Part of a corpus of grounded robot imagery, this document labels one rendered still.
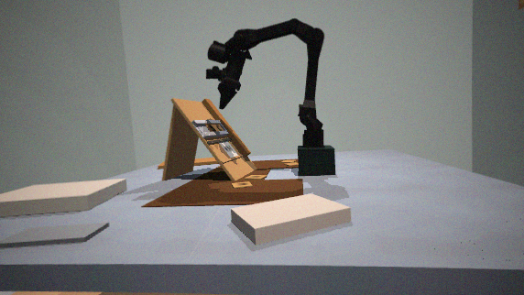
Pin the tan cardboard-coloured slanted board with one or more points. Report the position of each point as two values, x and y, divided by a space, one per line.
187 126

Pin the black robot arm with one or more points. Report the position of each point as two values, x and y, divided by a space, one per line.
247 38

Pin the grey paper ticket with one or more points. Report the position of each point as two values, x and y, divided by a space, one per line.
228 149

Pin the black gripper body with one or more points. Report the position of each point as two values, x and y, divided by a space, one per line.
231 81

